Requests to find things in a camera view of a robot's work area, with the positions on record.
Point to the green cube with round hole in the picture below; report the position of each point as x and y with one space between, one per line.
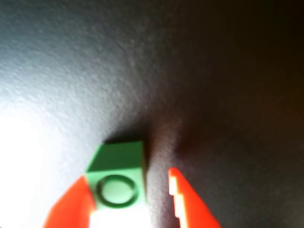
116 161

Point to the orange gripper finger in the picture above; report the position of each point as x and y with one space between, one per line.
192 204
69 206

